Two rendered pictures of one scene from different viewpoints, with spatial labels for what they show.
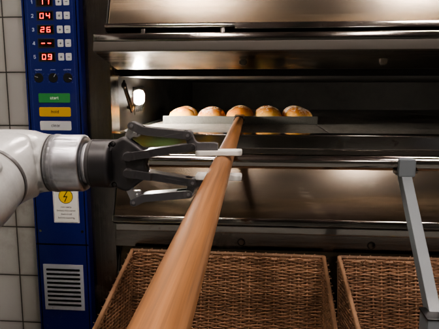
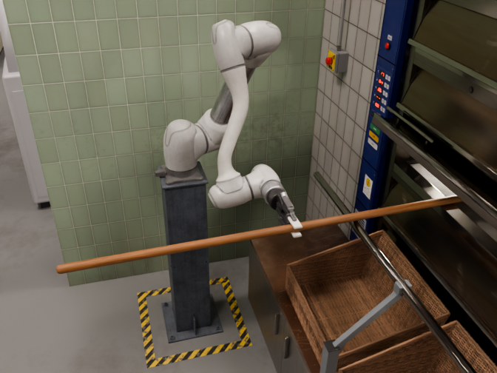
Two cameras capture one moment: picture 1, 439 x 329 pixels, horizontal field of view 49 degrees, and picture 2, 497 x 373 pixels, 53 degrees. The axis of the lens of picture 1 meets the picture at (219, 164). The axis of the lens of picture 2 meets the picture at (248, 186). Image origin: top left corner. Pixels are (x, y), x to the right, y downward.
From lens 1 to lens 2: 1.59 m
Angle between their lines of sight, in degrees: 68
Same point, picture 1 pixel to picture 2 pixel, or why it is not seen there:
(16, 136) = (260, 175)
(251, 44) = (424, 163)
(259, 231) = not seen: hidden behind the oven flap
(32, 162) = (258, 188)
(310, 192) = (463, 271)
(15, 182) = (245, 194)
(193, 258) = (173, 248)
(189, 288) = (161, 251)
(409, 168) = (396, 289)
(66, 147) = (265, 189)
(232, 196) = (427, 239)
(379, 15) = not seen: outside the picture
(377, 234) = not seen: hidden behind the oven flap
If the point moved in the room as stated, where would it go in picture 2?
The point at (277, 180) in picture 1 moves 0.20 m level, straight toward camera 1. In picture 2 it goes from (452, 249) to (405, 256)
